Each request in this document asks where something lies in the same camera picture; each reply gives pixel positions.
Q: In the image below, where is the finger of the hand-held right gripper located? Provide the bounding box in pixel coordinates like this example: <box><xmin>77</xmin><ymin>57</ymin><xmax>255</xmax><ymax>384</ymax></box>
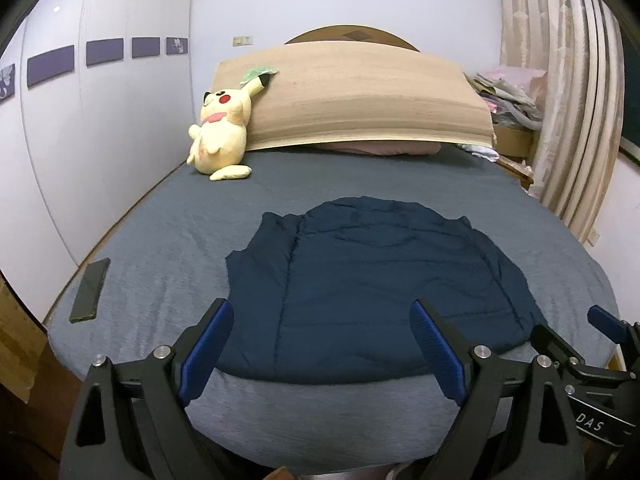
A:
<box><xmin>530</xmin><ymin>324</ymin><xmax>587</xmax><ymax>368</ymax></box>
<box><xmin>587</xmin><ymin>305</ymin><xmax>640</xmax><ymax>348</ymax></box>

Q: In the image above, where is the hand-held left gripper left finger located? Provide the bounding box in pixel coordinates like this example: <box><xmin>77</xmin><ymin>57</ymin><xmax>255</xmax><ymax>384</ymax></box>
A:
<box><xmin>59</xmin><ymin>298</ymin><xmax>236</xmax><ymax>480</ymax></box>

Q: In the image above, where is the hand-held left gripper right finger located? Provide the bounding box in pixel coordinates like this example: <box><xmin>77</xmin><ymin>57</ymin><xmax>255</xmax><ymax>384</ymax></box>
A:
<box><xmin>409</xmin><ymin>298</ymin><xmax>586</xmax><ymax>480</ymax></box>

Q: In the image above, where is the dark navy zip jacket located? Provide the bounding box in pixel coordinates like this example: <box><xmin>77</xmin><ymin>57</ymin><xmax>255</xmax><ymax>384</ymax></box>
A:
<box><xmin>224</xmin><ymin>196</ymin><xmax>547</xmax><ymax>386</ymax></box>

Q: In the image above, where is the pile of clothes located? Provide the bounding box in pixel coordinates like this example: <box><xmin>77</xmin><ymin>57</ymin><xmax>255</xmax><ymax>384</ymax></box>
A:
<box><xmin>464</xmin><ymin>66</ymin><xmax>547</xmax><ymax>131</ymax></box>

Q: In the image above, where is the bed with grey sheet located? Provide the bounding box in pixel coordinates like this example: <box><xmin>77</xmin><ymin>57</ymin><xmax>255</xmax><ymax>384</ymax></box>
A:
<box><xmin>46</xmin><ymin>147</ymin><xmax>620</xmax><ymax>476</ymax></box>

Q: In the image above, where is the black smartphone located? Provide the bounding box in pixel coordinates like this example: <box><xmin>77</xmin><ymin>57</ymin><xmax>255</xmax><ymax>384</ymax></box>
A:
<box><xmin>69</xmin><ymin>258</ymin><xmax>111</xmax><ymax>323</ymax></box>

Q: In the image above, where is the wooden bedside table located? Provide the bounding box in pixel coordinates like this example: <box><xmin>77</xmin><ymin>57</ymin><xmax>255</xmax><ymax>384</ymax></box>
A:
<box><xmin>497</xmin><ymin>155</ymin><xmax>535</xmax><ymax>191</ymax></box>

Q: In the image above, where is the light wooden cabinet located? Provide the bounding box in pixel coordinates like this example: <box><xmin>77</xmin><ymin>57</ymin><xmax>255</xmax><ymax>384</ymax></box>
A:
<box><xmin>0</xmin><ymin>280</ymin><xmax>48</xmax><ymax>403</ymax></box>

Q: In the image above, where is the cardboard box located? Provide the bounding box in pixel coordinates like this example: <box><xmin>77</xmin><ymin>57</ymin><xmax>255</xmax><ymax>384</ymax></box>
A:
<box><xmin>492</xmin><ymin>122</ymin><xmax>533</xmax><ymax>158</ymax></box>

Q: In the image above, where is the white cloth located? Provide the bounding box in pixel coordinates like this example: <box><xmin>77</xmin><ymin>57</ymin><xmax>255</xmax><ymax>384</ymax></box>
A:
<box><xmin>457</xmin><ymin>142</ymin><xmax>501</xmax><ymax>162</ymax></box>

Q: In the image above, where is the window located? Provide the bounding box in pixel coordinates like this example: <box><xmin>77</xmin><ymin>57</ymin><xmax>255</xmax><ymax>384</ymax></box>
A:
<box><xmin>617</xmin><ymin>25</ymin><xmax>640</xmax><ymax>161</ymax></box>

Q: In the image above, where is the beige pleated curtain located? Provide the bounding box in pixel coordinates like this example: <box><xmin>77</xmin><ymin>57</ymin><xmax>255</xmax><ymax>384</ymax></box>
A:
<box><xmin>487</xmin><ymin>0</ymin><xmax>623</xmax><ymax>246</ymax></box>

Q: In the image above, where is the yellow plush toy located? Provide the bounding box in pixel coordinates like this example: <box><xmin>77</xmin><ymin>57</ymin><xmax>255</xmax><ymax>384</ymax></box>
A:
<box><xmin>186</xmin><ymin>74</ymin><xmax>273</xmax><ymax>182</ymax></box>

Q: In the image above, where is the green fan-shaped item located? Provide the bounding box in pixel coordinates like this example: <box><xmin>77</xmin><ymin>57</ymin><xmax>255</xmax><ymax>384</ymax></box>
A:
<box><xmin>239</xmin><ymin>64</ymin><xmax>280</xmax><ymax>86</ymax></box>

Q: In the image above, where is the brown wooden headboard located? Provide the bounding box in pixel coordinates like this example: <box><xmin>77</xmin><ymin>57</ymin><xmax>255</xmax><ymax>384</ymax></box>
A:
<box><xmin>284</xmin><ymin>23</ymin><xmax>421</xmax><ymax>52</ymax></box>

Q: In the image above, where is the plain purple wall panel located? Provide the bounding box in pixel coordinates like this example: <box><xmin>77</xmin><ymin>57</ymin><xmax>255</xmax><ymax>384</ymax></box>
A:
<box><xmin>26</xmin><ymin>45</ymin><xmax>76</xmax><ymax>88</ymax></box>
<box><xmin>131</xmin><ymin>36</ymin><xmax>161</xmax><ymax>59</ymax></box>
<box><xmin>85</xmin><ymin>38</ymin><xmax>125</xmax><ymax>67</ymax></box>

